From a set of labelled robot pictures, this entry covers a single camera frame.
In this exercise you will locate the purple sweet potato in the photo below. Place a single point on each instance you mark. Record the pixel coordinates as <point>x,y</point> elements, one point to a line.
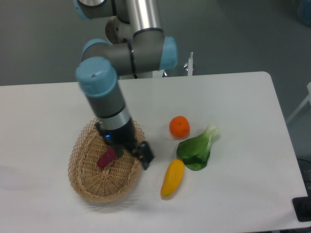
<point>106,158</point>

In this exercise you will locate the woven wicker basket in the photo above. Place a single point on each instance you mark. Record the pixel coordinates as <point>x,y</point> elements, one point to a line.
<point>95,184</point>

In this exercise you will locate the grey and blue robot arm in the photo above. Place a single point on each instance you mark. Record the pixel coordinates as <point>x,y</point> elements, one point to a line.
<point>146,49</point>

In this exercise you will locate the white frame at right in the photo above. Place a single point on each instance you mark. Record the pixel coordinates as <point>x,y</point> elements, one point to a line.
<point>302,108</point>

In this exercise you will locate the green bok choy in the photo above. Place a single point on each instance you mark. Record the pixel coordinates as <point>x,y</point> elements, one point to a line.
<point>195,152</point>

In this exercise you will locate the yellow mango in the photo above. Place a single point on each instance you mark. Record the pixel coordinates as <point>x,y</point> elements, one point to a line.
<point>172,179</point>

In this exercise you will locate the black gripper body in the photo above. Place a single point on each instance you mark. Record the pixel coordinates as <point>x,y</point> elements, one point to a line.
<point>123,136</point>

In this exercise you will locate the orange tangerine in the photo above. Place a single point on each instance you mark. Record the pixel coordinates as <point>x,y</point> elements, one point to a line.
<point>179,127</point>

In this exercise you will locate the black device at table edge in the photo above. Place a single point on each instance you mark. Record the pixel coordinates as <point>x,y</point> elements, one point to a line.
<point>302,207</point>

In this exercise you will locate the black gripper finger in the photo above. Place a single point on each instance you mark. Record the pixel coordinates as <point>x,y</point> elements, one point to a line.
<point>119,150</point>
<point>142,151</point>

